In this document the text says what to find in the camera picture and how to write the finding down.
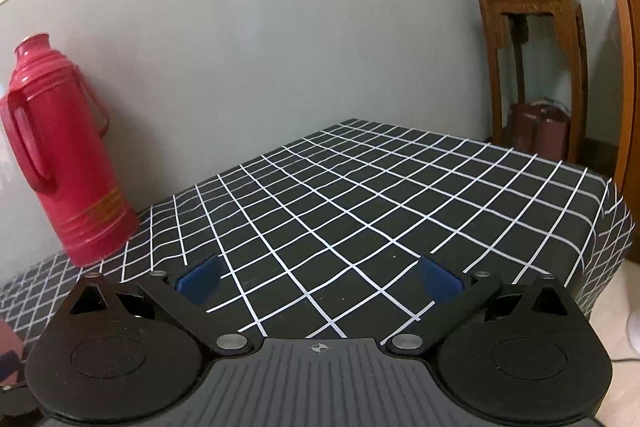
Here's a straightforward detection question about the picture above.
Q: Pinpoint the wooden plant stand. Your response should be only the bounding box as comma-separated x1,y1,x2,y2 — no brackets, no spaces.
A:
472,0,588,165

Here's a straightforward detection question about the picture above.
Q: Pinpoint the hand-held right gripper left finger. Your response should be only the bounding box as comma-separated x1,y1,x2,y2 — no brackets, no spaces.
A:
67,254,264,358

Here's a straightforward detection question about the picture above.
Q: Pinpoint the red thermos flask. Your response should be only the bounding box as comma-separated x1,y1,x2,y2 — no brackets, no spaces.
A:
0,33,141,267

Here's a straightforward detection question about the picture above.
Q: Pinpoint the dark red container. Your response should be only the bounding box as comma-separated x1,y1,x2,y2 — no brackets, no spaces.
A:
505,102,543,156
535,106,572,162

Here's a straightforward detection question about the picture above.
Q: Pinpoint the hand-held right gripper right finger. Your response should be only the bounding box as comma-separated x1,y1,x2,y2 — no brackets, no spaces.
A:
385,254,577,356

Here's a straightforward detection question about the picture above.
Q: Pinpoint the black white checkered tablecloth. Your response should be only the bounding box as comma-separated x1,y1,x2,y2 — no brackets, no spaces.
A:
0,118,635,348

